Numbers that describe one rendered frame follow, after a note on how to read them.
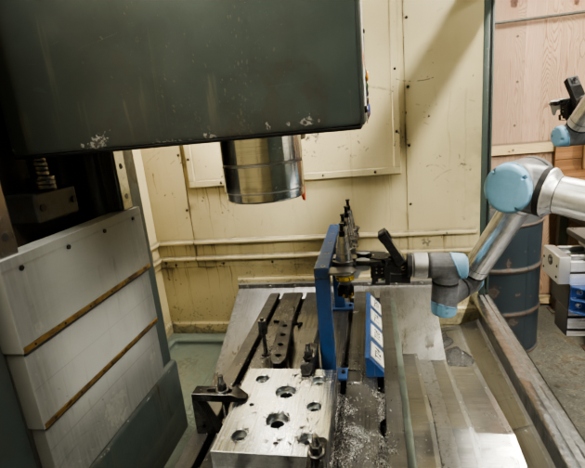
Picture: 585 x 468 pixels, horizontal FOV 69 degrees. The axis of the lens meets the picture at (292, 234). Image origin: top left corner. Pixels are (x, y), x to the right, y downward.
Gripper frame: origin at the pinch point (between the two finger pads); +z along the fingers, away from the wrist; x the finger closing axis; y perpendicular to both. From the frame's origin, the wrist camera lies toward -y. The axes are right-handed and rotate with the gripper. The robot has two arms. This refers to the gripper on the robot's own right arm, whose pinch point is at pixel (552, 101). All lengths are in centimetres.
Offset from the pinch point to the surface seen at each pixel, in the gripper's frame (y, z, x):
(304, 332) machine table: 52, -46, -123
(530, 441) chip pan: 83, -81, -67
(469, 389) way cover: 77, -62, -75
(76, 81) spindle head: -33, -98, -149
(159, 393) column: 51, -62, -169
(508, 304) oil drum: 122, 60, 3
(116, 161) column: -18, -64, -158
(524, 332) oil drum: 145, 61, 12
